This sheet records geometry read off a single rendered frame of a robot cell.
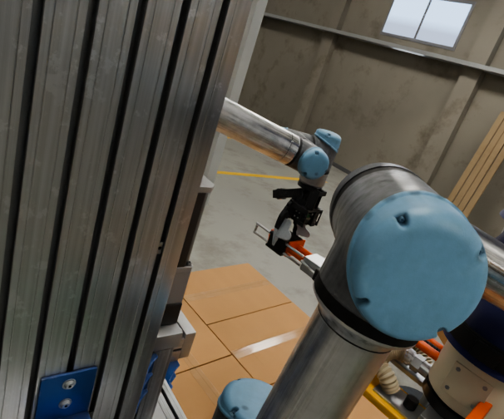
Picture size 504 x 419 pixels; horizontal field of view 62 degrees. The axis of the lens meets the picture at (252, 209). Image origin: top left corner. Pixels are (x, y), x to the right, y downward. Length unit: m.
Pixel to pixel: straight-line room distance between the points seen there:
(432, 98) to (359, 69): 1.71
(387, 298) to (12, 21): 0.39
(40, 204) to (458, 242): 0.41
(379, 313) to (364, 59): 8.60
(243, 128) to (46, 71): 0.55
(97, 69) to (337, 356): 0.37
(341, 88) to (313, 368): 8.74
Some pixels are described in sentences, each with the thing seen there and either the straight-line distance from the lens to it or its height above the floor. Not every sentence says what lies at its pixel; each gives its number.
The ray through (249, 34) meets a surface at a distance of 4.30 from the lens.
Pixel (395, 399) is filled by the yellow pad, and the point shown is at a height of 1.14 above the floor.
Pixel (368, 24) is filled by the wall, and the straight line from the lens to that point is 9.12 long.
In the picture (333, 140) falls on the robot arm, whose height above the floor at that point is 1.59.
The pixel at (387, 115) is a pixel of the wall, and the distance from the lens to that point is 8.31.
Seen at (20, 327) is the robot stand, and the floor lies 1.37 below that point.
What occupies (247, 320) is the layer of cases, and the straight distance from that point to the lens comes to 2.13.
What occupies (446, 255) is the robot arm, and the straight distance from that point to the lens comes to 0.38.
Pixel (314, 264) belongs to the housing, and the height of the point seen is 1.26.
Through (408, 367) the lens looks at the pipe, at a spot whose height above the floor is 1.16.
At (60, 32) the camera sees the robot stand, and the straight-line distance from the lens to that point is 0.45.
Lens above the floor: 1.75
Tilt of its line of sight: 21 degrees down
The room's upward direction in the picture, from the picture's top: 19 degrees clockwise
